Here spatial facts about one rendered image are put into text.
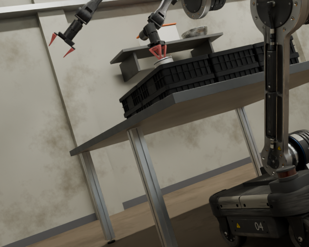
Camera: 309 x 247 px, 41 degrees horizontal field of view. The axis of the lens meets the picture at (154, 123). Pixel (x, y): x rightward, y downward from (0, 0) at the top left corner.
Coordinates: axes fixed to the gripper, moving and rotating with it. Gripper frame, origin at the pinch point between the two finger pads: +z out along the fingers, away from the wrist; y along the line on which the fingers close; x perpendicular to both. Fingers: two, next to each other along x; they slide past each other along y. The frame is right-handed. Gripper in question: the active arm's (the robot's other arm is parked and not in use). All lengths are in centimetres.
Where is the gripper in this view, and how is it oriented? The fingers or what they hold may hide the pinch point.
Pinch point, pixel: (162, 58)
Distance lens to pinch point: 224.8
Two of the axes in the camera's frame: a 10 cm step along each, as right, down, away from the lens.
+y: -4.4, 1.3, -8.9
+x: 8.2, -3.3, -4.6
